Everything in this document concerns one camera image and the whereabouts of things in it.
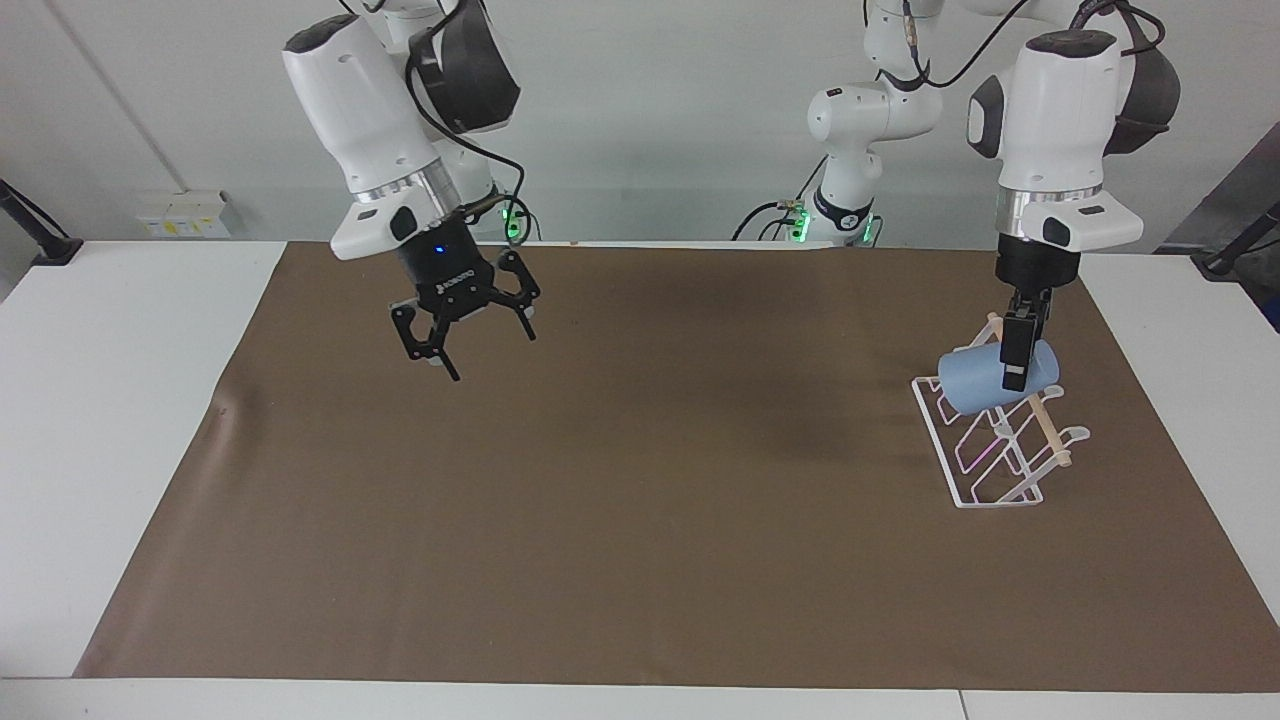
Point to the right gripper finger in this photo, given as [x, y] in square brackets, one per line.
[418, 330]
[520, 285]

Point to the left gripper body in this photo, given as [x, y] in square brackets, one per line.
[1038, 265]

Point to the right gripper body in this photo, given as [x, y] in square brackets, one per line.
[445, 268]

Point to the light blue cup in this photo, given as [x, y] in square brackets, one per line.
[975, 380]

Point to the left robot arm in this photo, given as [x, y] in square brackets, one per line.
[1060, 120]

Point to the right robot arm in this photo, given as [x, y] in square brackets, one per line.
[350, 110]

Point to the black stand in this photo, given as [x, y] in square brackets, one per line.
[45, 240]
[1235, 250]

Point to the white wall socket box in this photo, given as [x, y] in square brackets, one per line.
[185, 215]

